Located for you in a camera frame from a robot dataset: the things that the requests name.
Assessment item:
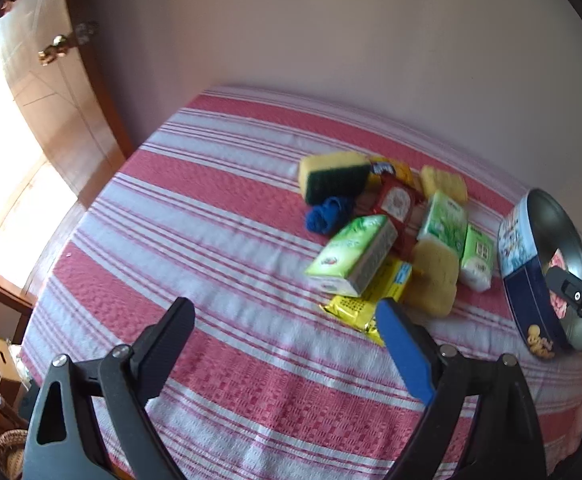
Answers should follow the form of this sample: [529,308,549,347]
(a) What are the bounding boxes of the small green tissue pack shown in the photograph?
[458,224,496,292]

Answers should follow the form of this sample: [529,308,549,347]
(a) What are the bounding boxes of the yellow cracker packet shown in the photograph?
[369,157,416,186]

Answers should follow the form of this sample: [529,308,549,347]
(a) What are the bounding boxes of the wicker basket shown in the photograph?
[0,427,30,480]

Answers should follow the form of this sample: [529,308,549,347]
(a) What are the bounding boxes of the yellow foil packet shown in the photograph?
[319,258,414,347]

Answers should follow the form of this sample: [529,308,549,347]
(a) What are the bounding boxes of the red white striped tablecloth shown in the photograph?
[21,85,582,480]

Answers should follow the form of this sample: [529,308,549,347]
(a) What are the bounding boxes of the brass door knob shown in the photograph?
[38,20,98,67]

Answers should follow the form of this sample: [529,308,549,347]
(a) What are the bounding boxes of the large green tissue pack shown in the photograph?
[305,214,398,297]

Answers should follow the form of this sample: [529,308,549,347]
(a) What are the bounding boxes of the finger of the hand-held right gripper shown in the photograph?
[546,265,582,352]

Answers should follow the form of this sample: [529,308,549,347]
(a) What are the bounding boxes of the round blue cookie tin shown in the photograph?
[498,189,582,361]

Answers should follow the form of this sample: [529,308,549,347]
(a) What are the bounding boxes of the blue cloth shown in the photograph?
[305,196,356,235]

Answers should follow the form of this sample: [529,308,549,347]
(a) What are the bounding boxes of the dark wooden door frame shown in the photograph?
[60,0,135,161]

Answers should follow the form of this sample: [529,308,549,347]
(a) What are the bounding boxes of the green white tissue pack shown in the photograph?
[417,190,468,252]

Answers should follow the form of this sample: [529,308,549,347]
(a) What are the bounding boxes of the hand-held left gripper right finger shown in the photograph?
[375,299,546,480]

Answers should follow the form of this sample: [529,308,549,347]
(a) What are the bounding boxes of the wooden door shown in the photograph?
[0,0,127,201]

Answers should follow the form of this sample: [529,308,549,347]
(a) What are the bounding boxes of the cardboard box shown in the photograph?
[0,337,28,397]

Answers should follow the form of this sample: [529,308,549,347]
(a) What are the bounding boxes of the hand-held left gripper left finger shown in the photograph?
[21,296,195,480]

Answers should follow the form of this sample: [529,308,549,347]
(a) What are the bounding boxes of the yellow green scouring sponge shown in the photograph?
[298,151,372,206]

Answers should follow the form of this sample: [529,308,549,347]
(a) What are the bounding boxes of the red snack packet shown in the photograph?
[371,179,424,257]

